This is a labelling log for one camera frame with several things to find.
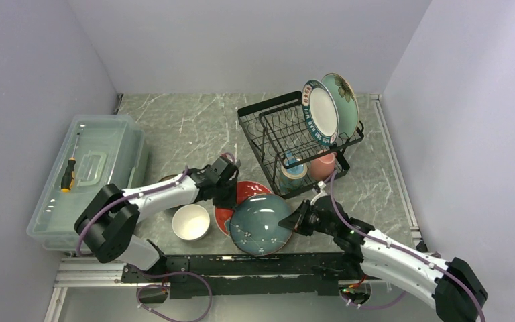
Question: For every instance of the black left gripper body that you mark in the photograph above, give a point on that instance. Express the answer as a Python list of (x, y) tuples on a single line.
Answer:
[(231, 184)]

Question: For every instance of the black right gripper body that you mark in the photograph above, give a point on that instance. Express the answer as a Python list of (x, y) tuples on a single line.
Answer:
[(312, 222)]

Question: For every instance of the red rimmed bottom plate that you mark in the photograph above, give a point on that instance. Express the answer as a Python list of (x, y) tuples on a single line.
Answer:
[(245, 189)]

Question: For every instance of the dark teal plate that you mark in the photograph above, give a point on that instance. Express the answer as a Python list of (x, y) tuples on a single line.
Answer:
[(254, 228)]

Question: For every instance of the white bowl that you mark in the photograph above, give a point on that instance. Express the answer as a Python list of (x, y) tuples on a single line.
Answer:
[(191, 222)]

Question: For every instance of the blue mug orange inside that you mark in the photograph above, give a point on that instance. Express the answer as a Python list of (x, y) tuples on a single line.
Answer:
[(293, 173)]

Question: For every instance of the pink mug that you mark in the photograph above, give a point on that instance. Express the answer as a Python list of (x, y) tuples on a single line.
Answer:
[(322, 167)]

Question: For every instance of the black wire dish rack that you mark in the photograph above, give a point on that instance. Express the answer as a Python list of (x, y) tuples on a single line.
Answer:
[(280, 140)]

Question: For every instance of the white plate teal lettered rim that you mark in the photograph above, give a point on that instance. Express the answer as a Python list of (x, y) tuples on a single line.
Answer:
[(320, 112)]

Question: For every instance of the light blue flower plate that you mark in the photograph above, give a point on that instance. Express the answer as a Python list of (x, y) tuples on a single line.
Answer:
[(346, 103)]

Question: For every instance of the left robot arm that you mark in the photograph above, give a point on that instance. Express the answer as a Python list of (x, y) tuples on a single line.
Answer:
[(107, 224)]

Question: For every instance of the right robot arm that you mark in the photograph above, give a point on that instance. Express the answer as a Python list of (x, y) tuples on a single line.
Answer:
[(450, 287)]

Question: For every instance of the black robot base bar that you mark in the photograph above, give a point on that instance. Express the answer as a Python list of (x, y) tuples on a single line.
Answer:
[(321, 273)]

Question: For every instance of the clear plastic storage box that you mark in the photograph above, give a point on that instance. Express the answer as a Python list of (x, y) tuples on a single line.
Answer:
[(111, 149)]

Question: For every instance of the yellow black screwdriver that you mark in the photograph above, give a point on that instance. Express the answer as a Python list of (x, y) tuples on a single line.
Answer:
[(67, 180)]

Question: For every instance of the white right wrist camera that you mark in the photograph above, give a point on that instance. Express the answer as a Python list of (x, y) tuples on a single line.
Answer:
[(320, 190)]

